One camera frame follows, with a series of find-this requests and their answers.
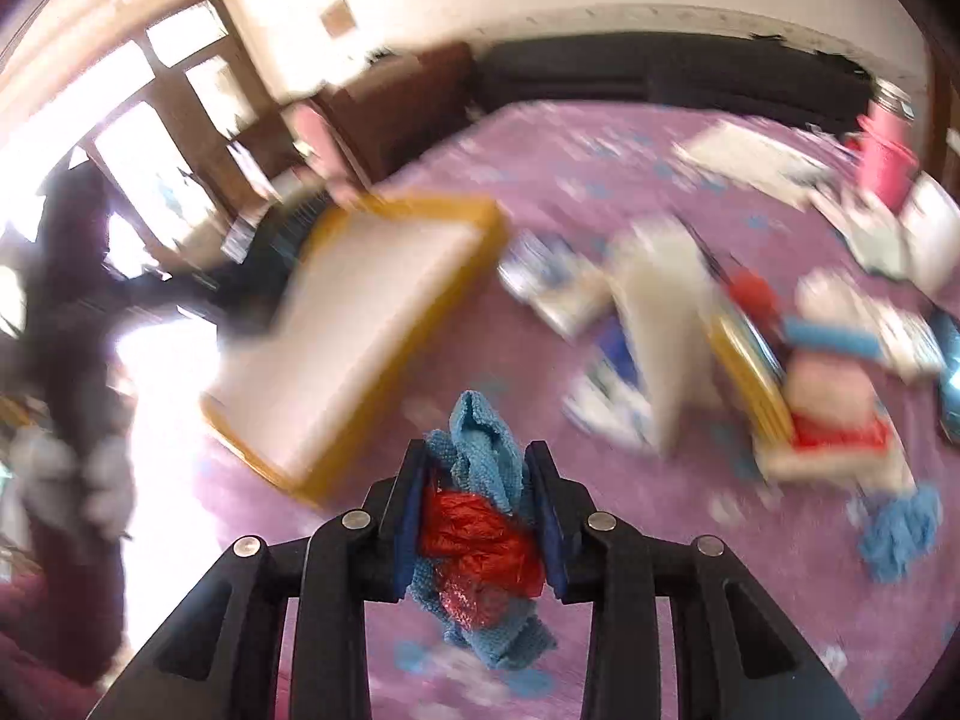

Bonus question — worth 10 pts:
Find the red white tissue pack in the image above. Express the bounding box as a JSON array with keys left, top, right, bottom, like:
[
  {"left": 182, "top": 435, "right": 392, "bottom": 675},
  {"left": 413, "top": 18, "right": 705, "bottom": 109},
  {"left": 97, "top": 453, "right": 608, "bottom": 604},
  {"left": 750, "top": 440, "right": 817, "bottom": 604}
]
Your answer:
[{"left": 754, "top": 351, "right": 916, "bottom": 496}]

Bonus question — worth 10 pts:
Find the blue and red cloth bundle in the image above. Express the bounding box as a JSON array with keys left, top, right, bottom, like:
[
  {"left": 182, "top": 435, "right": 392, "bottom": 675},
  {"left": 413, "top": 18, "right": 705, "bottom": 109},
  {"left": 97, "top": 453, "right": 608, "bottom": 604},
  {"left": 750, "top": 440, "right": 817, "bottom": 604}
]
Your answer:
[{"left": 410, "top": 390, "right": 556, "bottom": 671}]

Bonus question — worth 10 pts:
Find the white cloth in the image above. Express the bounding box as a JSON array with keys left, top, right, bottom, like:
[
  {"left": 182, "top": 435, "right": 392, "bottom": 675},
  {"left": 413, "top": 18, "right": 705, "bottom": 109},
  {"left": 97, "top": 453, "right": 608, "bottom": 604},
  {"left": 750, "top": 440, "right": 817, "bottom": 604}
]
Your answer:
[{"left": 605, "top": 216, "right": 721, "bottom": 455}]

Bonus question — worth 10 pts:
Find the blue knitted cloth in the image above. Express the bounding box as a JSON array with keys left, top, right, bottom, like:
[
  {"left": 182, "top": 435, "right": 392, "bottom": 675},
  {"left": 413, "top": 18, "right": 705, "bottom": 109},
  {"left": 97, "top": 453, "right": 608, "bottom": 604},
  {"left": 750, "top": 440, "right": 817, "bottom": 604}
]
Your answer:
[{"left": 859, "top": 484, "right": 944, "bottom": 583}]

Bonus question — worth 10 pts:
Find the purple floral tablecloth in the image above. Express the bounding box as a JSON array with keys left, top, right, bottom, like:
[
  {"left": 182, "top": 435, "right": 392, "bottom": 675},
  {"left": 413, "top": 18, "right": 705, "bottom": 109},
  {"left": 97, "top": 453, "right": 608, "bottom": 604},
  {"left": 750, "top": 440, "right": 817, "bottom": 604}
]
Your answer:
[{"left": 197, "top": 103, "right": 958, "bottom": 718}]

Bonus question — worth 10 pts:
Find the yellow cardboard tray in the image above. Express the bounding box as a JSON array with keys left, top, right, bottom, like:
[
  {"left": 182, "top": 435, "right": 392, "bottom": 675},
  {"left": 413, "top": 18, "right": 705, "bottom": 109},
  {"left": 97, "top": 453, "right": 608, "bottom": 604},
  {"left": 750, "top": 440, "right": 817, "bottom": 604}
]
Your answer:
[{"left": 200, "top": 195, "right": 509, "bottom": 502}]

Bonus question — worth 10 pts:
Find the white plastic bucket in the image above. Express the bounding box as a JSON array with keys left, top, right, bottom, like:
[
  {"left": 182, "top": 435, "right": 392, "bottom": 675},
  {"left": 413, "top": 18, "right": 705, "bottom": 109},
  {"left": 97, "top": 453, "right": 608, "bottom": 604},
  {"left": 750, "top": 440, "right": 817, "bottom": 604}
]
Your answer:
[{"left": 898, "top": 172, "right": 960, "bottom": 298}]

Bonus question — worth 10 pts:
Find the dark wooden door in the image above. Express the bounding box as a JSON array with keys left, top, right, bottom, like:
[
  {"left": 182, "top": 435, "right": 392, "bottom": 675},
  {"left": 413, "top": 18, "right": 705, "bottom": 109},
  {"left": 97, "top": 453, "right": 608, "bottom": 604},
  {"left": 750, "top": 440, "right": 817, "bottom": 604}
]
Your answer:
[{"left": 78, "top": 0, "right": 304, "bottom": 270}]

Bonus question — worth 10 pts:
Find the pink water bottle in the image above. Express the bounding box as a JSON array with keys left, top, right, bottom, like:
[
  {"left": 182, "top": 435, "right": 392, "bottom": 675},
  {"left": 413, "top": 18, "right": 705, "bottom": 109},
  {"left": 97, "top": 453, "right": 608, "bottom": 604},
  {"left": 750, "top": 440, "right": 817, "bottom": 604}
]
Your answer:
[{"left": 857, "top": 80, "right": 918, "bottom": 213}]

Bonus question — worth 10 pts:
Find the brown armchair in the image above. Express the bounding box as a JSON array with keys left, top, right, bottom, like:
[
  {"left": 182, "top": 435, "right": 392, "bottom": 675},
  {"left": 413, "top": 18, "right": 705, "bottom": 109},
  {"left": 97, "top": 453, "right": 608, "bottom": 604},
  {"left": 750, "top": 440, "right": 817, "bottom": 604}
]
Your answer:
[{"left": 311, "top": 41, "right": 475, "bottom": 187}]

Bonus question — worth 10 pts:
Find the black sofa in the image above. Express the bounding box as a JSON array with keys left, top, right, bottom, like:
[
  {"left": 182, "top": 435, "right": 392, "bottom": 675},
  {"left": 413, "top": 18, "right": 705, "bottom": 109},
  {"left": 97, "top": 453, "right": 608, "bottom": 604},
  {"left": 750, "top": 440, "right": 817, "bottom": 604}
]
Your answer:
[{"left": 473, "top": 31, "right": 872, "bottom": 132}]

